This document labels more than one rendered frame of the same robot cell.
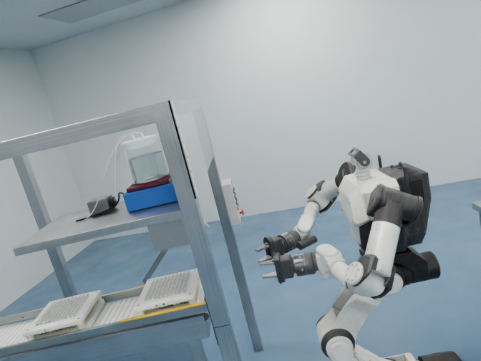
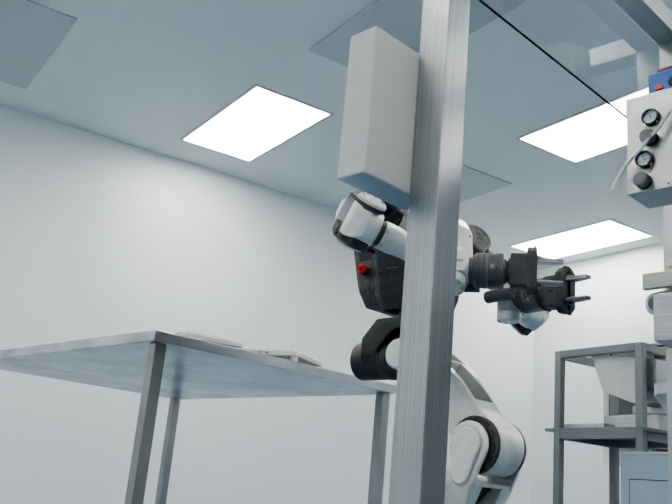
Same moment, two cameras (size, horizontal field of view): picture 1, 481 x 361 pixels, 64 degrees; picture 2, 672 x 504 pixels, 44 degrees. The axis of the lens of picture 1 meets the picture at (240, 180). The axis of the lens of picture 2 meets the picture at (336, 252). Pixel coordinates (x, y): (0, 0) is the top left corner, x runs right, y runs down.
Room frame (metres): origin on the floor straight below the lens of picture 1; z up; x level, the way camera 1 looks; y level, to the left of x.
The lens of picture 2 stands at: (3.34, 0.90, 0.42)
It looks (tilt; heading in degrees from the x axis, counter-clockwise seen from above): 16 degrees up; 223
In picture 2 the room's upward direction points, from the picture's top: 5 degrees clockwise
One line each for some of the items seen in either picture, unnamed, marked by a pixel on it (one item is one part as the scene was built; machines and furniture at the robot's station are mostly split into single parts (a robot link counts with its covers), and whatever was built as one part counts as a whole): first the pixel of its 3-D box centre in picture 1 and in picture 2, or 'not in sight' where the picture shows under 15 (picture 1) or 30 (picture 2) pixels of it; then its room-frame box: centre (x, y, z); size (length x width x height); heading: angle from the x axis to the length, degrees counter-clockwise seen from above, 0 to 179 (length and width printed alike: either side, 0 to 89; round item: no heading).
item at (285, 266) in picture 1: (290, 266); (550, 293); (1.41, -0.11, 0.97); 0.12 x 0.10 x 0.13; 79
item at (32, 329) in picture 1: (64, 311); not in sight; (1.54, 0.87, 0.95); 0.25 x 0.24 x 0.02; 179
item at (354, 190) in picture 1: (384, 206); (411, 259); (1.47, -0.53, 1.10); 0.34 x 0.30 x 0.36; 177
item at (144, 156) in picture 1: (144, 157); not in sight; (1.55, 0.35, 1.51); 0.15 x 0.15 x 0.19
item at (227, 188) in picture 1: (231, 201); (390, 120); (2.36, 0.09, 1.03); 0.17 x 0.06 x 0.26; 177
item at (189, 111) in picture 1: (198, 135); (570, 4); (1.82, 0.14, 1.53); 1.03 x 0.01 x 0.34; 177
